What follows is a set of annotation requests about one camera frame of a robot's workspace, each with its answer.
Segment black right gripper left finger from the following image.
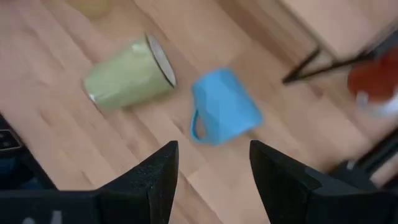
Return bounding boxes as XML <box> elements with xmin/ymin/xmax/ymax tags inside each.
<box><xmin>99</xmin><ymin>140</ymin><xmax>180</xmax><ymax>224</ymax></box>

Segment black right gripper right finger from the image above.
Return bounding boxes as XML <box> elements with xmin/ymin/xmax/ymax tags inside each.
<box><xmin>249</xmin><ymin>139</ymin><xmax>379</xmax><ymax>224</ymax></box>

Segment blue faceted mug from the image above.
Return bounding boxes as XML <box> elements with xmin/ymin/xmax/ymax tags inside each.
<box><xmin>189</xmin><ymin>67</ymin><xmax>264</xmax><ymax>146</ymax></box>

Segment light green mug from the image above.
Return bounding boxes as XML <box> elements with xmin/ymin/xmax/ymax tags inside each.
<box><xmin>83</xmin><ymin>33</ymin><xmax>177</xmax><ymax>113</ymax></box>

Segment red mug white interior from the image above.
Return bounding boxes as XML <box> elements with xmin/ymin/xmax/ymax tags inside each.
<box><xmin>347</xmin><ymin>46</ymin><xmax>398</xmax><ymax>118</ymax></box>

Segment plain yellow mug white handle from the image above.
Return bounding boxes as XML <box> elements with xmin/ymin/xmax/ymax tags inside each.
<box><xmin>67</xmin><ymin>0</ymin><xmax>110</xmax><ymax>18</ymax></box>

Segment wooden shelf black metal legs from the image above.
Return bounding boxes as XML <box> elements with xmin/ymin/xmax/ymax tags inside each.
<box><xmin>279</xmin><ymin>0</ymin><xmax>398</xmax><ymax>85</ymax></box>

